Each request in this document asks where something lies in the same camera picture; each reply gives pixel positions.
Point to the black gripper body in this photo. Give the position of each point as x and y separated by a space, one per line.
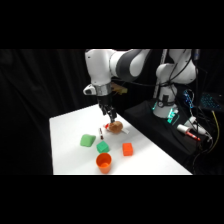
104 102

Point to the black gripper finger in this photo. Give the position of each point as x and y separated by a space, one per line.
108 112
114 116

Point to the brown potato toy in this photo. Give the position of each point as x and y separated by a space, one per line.
116 127

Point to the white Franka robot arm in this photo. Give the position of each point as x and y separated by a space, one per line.
100 66

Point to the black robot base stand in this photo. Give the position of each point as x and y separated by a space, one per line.
156 128

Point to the yellow tag on wrist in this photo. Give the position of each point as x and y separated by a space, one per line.
119 88

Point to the green cube block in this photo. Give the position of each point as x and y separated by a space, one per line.
103 147

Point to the light green rounded block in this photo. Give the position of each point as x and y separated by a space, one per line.
87 140

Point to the orange cube block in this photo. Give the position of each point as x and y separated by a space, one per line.
127 149

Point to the orange plastic cup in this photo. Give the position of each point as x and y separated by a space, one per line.
104 163

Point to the green lit control box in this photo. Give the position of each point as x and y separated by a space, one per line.
173 116

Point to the black curtain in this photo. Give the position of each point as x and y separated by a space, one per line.
36 100

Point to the white cylinder with red tip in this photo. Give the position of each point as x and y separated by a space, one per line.
186 131

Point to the blue backlit keyboard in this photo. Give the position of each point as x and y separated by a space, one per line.
211 101

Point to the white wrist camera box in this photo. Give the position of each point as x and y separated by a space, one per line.
88 90

